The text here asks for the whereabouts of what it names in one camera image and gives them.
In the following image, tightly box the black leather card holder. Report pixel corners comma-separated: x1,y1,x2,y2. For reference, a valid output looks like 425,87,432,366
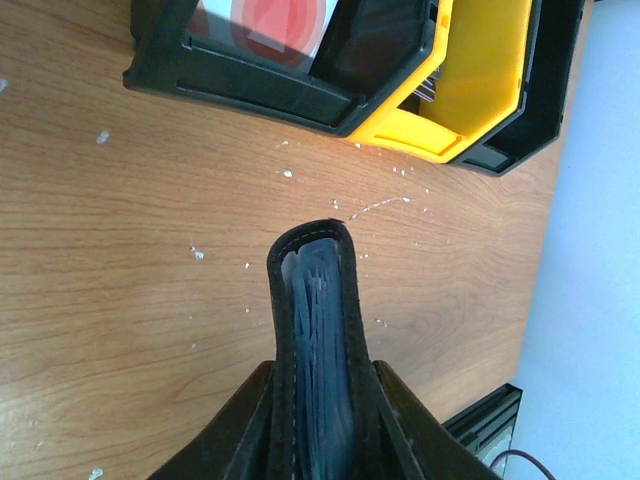
265,219,424,479

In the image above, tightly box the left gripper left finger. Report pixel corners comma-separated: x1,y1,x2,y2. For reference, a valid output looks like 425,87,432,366
150,361,274,479

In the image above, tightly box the black bin left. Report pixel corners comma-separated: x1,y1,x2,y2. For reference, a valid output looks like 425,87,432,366
123,1,441,137

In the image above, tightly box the yellow bin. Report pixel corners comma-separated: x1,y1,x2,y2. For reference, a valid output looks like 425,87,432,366
347,1,535,164

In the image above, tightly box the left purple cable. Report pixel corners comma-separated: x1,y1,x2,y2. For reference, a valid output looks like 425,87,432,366
492,449,559,480

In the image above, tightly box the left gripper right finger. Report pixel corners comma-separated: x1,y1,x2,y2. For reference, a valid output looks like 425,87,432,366
373,360,497,479

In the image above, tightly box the dark card stack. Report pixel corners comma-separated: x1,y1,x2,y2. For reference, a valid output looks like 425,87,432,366
413,66,441,103

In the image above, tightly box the black bin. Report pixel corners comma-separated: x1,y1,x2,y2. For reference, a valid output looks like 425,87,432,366
123,1,441,137
449,0,585,177

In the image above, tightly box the black bin right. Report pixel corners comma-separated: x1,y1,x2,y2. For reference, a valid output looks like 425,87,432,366
449,0,585,177

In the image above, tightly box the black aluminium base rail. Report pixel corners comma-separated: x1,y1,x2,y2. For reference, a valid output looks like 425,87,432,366
443,384,522,464

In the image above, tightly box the red white card stack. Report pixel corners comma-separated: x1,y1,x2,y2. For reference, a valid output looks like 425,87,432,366
187,0,337,73

